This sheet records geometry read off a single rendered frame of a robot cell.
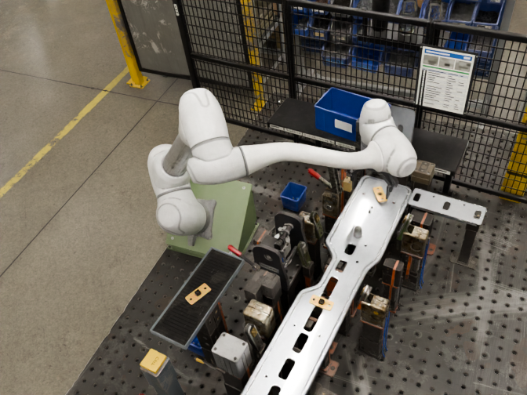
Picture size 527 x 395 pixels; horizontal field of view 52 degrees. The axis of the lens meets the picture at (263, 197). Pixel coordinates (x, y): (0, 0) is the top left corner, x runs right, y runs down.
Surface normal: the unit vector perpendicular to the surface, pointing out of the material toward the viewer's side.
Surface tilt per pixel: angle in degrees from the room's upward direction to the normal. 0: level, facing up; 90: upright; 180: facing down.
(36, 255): 0
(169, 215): 48
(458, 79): 90
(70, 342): 0
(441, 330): 0
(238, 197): 42
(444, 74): 90
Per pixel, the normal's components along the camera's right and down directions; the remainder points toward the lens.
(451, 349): -0.11, -0.69
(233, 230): -0.33, -0.04
